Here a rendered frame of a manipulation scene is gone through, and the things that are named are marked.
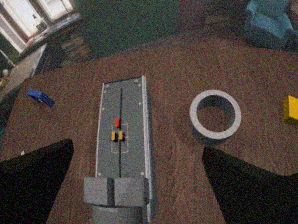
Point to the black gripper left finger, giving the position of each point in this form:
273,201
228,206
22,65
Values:
29,184

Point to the small yellow block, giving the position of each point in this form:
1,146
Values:
290,110

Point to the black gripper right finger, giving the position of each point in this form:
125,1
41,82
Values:
248,194

